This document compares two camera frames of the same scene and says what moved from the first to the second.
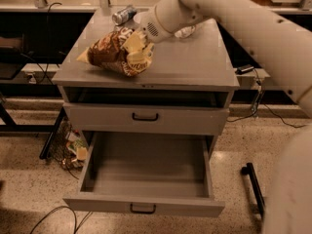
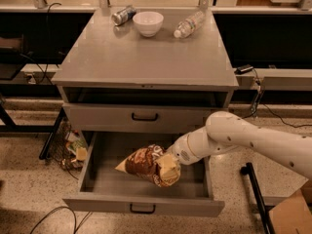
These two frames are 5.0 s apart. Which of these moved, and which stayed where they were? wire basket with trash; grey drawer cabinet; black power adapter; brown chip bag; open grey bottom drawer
Moved: brown chip bag
Stayed: open grey bottom drawer; grey drawer cabinet; wire basket with trash; black power adapter
